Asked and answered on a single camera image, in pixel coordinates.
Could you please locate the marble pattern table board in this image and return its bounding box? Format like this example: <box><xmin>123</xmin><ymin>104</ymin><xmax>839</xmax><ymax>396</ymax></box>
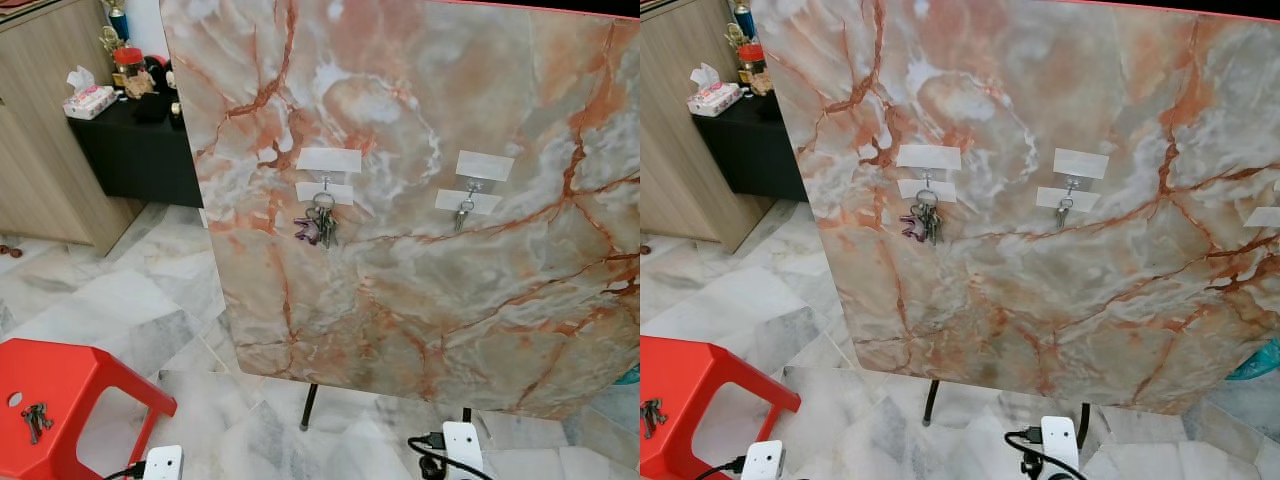
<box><xmin>160</xmin><ymin>0</ymin><xmax>640</xmax><ymax>421</ymax></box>
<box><xmin>750</xmin><ymin>0</ymin><xmax>1280</xmax><ymax>417</ymax></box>

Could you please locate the key bunch with purple tag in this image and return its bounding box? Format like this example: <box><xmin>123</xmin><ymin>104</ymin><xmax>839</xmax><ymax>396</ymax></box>
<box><xmin>294</xmin><ymin>192</ymin><xmax>341</xmax><ymax>249</ymax></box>
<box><xmin>899</xmin><ymin>190</ymin><xmax>943</xmax><ymax>246</ymax></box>

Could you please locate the red plastic stool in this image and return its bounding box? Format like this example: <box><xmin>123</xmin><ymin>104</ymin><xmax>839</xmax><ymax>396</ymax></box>
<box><xmin>640</xmin><ymin>334</ymin><xmax>802</xmax><ymax>480</ymax></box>
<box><xmin>0</xmin><ymin>338</ymin><xmax>179</xmax><ymax>480</ymax></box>

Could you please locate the light wooden cabinet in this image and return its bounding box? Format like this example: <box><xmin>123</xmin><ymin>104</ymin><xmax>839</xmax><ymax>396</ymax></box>
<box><xmin>640</xmin><ymin>0</ymin><xmax>776</xmax><ymax>253</ymax></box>
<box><xmin>0</xmin><ymin>0</ymin><xmax>143</xmax><ymax>256</ymax></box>

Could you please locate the black sideboard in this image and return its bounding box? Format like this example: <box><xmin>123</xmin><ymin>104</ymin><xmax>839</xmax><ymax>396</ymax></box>
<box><xmin>66</xmin><ymin>95</ymin><xmax>204</xmax><ymax>209</ymax></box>
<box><xmin>690</xmin><ymin>90</ymin><xmax>809</xmax><ymax>203</ymax></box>

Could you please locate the black mouse figurine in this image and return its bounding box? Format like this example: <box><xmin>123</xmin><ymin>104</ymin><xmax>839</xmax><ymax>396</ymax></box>
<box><xmin>132</xmin><ymin>56</ymin><xmax>173</xmax><ymax>125</ymax></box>

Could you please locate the pink white tissue box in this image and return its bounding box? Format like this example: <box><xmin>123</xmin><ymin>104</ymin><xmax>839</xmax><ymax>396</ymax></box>
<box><xmin>62</xmin><ymin>66</ymin><xmax>117</xmax><ymax>121</ymax></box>
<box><xmin>686</xmin><ymin>63</ymin><xmax>743</xmax><ymax>118</ymax></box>

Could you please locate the red lid jar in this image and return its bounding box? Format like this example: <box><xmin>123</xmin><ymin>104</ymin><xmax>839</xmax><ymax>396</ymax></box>
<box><xmin>112</xmin><ymin>46</ymin><xmax>147</xmax><ymax>91</ymax></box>
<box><xmin>736</xmin><ymin>43</ymin><xmax>766</xmax><ymax>86</ymax></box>

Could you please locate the gold blue trophy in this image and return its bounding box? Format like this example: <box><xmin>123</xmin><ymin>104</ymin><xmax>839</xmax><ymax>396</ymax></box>
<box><xmin>725</xmin><ymin>0</ymin><xmax>758</xmax><ymax>49</ymax></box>
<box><xmin>98</xmin><ymin>0</ymin><xmax>131</xmax><ymax>56</ymax></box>

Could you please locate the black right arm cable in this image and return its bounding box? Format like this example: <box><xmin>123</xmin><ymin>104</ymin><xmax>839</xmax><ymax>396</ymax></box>
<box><xmin>1005</xmin><ymin>427</ymin><xmax>1086</xmax><ymax>480</ymax></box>
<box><xmin>407</xmin><ymin>432</ymin><xmax>491</xmax><ymax>480</ymax></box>

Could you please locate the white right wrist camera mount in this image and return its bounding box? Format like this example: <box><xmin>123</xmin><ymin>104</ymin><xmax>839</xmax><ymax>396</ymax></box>
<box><xmin>1040</xmin><ymin>416</ymin><xmax>1081</xmax><ymax>475</ymax></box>
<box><xmin>441</xmin><ymin>421</ymin><xmax>485</xmax><ymax>480</ymax></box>

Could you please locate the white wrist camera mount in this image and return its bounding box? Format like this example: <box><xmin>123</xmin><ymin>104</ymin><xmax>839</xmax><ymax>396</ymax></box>
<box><xmin>1040</xmin><ymin>416</ymin><xmax>1081</xmax><ymax>475</ymax></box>
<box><xmin>741</xmin><ymin>440</ymin><xmax>786</xmax><ymax>480</ymax></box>
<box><xmin>142</xmin><ymin>445</ymin><xmax>185</xmax><ymax>480</ymax></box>
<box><xmin>441</xmin><ymin>421</ymin><xmax>485</xmax><ymax>480</ymax></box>

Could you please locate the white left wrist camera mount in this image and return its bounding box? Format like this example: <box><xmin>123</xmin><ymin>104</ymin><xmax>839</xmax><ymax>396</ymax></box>
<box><xmin>142</xmin><ymin>445</ymin><xmax>185</xmax><ymax>480</ymax></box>
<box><xmin>741</xmin><ymin>440</ymin><xmax>786</xmax><ymax>480</ymax></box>

